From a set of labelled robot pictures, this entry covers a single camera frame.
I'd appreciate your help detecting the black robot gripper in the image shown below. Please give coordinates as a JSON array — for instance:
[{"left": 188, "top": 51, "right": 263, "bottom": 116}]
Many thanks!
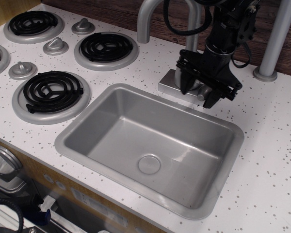
[{"left": 177, "top": 45, "right": 242, "bottom": 109}]

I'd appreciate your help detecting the silver faucet lever handle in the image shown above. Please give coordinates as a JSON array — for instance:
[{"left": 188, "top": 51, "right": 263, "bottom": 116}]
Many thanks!
[{"left": 197, "top": 84, "right": 212, "bottom": 101}]

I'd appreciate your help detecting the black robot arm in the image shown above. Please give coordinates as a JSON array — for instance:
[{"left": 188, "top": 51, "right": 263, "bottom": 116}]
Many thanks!
[{"left": 177, "top": 0, "right": 260, "bottom": 108}]

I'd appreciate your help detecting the grey vertical support pole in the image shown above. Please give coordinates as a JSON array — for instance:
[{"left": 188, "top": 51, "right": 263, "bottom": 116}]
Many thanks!
[{"left": 253, "top": 0, "right": 291, "bottom": 83}]

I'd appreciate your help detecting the silver toy faucet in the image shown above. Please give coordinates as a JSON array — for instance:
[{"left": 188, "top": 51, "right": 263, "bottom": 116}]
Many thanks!
[{"left": 137, "top": 0, "right": 203, "bottom": 103}]

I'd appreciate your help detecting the grey toy sink basin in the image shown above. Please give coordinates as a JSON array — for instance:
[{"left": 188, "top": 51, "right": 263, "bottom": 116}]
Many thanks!
[{"left": 55, "top": 83, "right": 244, "bottom": 220}]

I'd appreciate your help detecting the back right stove burner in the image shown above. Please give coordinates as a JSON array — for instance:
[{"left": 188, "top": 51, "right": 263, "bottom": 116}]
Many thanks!
[{"left": 74, "top": 32, "right": 139, "bottom": 71}]

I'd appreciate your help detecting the grey stove knob top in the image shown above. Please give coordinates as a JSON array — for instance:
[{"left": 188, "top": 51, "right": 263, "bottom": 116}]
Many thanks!
[{"left": 71, "top": 18, "right": 95, "bottom": 35}]

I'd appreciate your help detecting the grey stove knob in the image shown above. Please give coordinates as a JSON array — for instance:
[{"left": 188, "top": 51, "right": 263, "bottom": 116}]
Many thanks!
[
  {"left": 71, "top": 18, "right": 95, "bottom": 35},
  {"left": 43, "top": 37, "right": 69, "bottom": 56},
  {"left": 8, "top": 62, "right": 37, "bottom": 80}
]

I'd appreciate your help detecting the grey stove knob middle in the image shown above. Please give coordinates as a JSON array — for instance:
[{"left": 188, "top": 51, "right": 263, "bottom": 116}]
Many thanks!
[{"left": 43, "top": 37, "right": 69, "bottom": 56}]

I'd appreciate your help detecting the front right stove burner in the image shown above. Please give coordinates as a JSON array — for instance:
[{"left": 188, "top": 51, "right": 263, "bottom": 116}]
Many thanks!
[{"left": 12, "top": 71, "right": 91, "bottom": 125}]

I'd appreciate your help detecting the grey stove knob lower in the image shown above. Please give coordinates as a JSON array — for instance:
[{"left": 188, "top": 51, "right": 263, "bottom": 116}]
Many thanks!
[{"left": 8, "top": 62, "right": 37, "bottom": 80}]

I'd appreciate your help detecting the back left stove burner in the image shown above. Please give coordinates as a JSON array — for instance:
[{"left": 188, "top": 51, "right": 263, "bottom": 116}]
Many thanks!
[{"left": 3, "top": 11, "right": 65, "bottom": 44}]

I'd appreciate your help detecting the grey round oven dial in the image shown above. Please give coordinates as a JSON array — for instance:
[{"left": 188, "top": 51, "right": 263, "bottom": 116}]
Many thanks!
[{"left": 0, "top": 146, "right": 22, "bottom": 182}]

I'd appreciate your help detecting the thin black wire loop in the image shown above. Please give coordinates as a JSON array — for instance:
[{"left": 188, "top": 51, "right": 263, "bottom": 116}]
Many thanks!
[{"left": 231, "top": 41, "right": 252, "bottom": 68}]

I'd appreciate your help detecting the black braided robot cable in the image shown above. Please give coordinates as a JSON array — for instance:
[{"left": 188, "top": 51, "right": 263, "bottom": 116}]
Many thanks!
[{"left": 162, "top": 0, "right": 213, "bottom": 36}]

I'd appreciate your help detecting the black cable lower left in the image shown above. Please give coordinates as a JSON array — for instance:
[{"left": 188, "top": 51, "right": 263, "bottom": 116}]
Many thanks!
[{"left": 0, "top": 197, "right": 27, "bottom": 233}]

